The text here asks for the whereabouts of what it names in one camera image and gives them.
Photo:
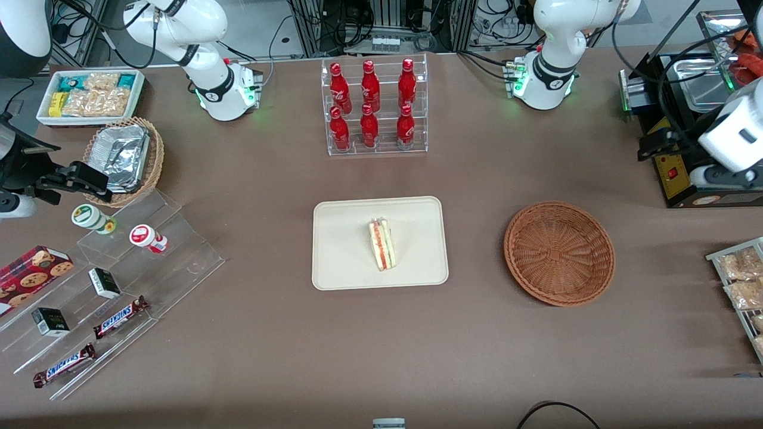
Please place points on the red plaid cookie box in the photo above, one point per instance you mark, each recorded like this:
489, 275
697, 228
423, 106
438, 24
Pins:
30, 274

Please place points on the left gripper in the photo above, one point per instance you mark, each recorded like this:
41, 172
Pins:
672, 138

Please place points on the light tan wicker basket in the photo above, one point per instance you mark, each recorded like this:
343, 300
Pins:
156, 161

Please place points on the shiny metal lid frame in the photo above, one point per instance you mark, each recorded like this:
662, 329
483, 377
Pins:
715, 36

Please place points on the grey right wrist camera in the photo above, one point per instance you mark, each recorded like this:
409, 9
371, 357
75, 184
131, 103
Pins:
18, 207

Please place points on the yellow snack packet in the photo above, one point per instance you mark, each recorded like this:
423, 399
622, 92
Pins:
56, 105

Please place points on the brown round wicker basket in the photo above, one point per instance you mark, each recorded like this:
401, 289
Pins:
559, 254

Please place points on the orange red food pieces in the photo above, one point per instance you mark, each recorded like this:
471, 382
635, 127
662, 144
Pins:
751, 65

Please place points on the clear acrylic stepped stand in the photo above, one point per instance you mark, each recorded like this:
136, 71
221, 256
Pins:
191, 262

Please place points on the small grey box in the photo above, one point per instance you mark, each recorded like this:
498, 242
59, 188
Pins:
388, 424

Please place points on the clear bag of crackers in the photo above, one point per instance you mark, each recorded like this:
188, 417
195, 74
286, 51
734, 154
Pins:
102, 81
95, 103

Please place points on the brown Snickers bar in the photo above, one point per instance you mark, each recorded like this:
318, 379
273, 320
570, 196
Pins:
121, 317
64, 365

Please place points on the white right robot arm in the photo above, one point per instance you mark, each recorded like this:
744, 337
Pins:
179, 24

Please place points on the green lidded yogurt cup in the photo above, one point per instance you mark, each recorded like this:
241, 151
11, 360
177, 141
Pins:
89, 215

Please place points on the white rectangular snack bin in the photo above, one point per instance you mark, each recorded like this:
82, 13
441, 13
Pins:
42, 116

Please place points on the aluminium profile frame rack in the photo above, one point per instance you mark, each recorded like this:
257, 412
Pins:
313, 27

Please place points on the aluminium profile frame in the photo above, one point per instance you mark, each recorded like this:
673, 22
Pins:
89, 24

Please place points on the red soda bottle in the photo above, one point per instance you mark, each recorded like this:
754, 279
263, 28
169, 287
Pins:
340, 130
370, 83
338, 86
406, 127
369, 127
407, 80

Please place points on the shiny steel pan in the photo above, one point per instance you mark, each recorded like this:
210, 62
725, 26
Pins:
706, 89

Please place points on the red lidded yogurt cup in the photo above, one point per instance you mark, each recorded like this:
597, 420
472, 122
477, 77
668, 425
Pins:
143, 235

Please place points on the beige rectangular tray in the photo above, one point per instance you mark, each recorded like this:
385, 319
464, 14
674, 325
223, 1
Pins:
346, 238

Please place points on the teal snack packet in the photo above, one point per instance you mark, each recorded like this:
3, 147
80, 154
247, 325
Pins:
70, 83
126, 80

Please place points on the clear acrylic bottle rack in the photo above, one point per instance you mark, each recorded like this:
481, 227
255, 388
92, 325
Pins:
386, 149

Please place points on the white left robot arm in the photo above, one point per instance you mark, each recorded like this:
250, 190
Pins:
554, 36

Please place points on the aluminium foil container stack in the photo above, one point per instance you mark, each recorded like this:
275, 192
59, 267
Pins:
122, 155

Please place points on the clear bag fried snacks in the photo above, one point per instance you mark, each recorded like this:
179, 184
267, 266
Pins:
739, 265
758, 322
745, 294
759, 344

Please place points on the white terminal block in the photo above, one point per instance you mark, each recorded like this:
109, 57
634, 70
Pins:
385, 43

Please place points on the triangular sandwich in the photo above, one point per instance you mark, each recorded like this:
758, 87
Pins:
381, 244

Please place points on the small black carton box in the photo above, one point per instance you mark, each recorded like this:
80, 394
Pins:
50, 322
104, 283

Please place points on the black appliance with yellow panel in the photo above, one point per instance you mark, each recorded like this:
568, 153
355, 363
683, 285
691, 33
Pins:
676, 187

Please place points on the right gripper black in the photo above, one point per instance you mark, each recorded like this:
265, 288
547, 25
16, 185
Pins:
16, 162

